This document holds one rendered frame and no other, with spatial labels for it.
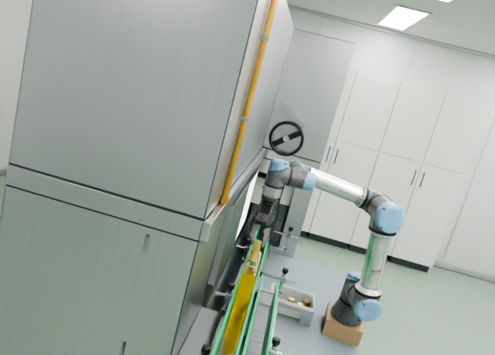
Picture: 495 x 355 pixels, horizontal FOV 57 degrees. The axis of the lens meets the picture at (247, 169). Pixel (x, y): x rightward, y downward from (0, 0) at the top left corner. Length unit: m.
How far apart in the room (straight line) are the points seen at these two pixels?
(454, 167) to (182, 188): 4.87
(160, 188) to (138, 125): 0.18
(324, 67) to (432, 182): 3.31
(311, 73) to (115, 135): 1.72
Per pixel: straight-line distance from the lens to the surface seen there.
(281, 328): 2.22
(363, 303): 2.08
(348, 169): 5.70
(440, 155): 5.85
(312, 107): 2.84
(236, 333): 1.84
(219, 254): 1.84
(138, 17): 1.31
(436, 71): 6.24
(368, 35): 6.11
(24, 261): 1.57
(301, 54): 2.85
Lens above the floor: 1.82
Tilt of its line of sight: 12 degrees down
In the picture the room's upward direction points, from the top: 15 degrees clockwise
